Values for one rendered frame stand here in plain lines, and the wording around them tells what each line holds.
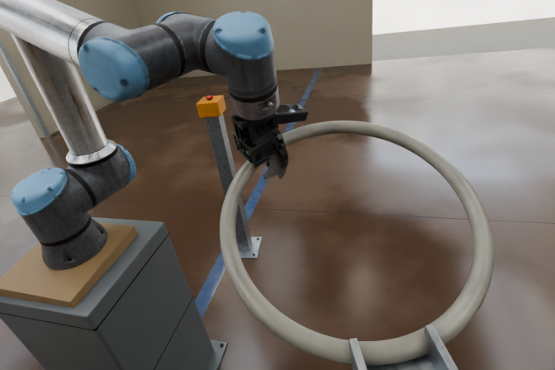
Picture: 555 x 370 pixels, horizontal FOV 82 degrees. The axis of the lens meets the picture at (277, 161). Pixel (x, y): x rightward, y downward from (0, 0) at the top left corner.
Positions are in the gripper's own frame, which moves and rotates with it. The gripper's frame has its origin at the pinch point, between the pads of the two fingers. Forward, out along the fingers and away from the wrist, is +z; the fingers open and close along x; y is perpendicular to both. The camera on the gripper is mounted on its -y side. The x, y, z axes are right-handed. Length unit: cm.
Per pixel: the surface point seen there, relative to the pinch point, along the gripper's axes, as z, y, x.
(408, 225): 144, -99, -1
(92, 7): 159, -50, -629
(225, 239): -8.1, 20.7, 13.1
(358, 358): -9.5, 16.2, 40.8
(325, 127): -8.3, -12.2, 4.5
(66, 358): 55, 78, -22
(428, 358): -5.2, 7.8, 46.7
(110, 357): 47, 63, -9
